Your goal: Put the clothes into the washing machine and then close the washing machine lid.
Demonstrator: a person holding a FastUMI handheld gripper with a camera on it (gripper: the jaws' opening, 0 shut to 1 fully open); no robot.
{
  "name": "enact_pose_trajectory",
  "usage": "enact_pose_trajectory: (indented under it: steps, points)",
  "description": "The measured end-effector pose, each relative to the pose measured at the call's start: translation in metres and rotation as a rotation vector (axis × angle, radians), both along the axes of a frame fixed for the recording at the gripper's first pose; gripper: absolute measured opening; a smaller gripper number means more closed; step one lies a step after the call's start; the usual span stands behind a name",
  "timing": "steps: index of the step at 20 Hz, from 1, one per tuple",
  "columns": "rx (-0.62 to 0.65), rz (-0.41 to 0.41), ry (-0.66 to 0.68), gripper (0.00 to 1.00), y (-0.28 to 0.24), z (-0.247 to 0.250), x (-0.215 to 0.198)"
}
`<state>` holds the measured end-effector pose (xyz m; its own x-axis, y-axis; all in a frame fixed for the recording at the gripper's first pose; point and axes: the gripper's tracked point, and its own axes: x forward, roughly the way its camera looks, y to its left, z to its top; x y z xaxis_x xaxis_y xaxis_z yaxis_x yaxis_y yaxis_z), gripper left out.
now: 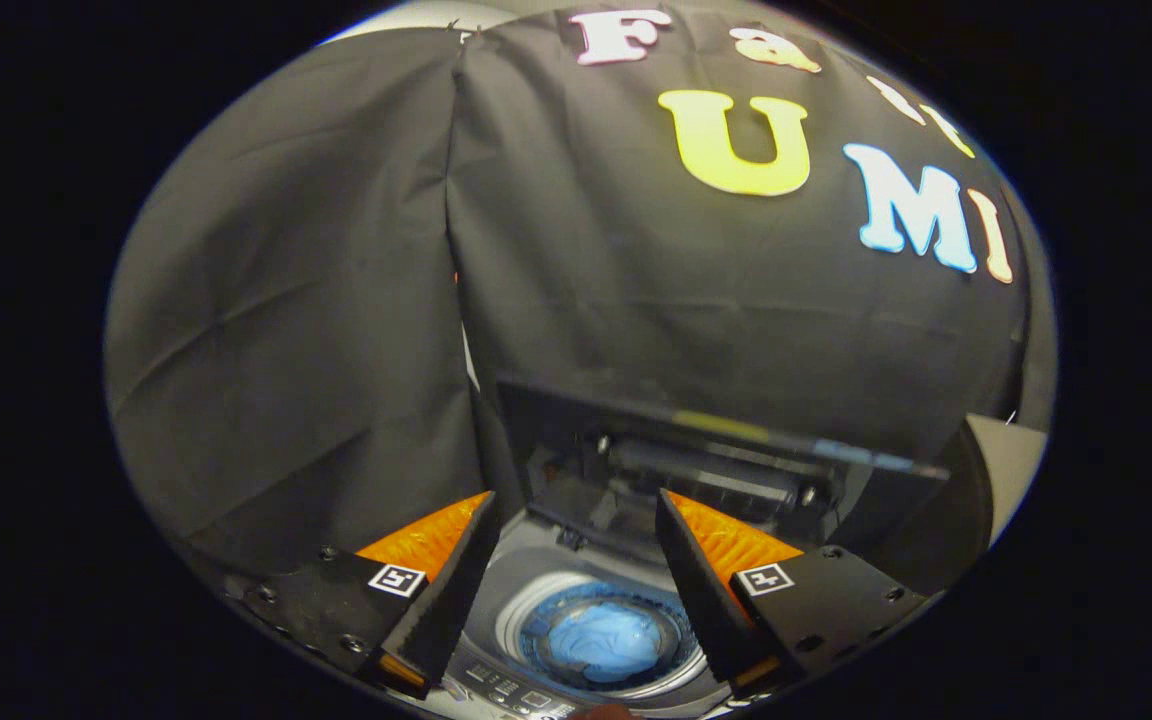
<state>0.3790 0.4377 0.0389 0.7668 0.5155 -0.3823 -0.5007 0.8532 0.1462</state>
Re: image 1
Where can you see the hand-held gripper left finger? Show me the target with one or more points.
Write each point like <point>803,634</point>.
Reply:
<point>451,590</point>

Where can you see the beige cabinet with dark top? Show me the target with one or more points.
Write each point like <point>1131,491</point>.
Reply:
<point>1011,470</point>

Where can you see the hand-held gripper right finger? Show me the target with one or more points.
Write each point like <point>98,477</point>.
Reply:
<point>701,600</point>

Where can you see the dark washing machine lid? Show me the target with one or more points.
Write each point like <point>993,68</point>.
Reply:
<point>586,420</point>

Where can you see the black backdrop cloth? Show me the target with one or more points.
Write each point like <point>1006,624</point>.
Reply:
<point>336,300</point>

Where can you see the light blue polo shirt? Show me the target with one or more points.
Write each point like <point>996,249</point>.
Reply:
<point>601,640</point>

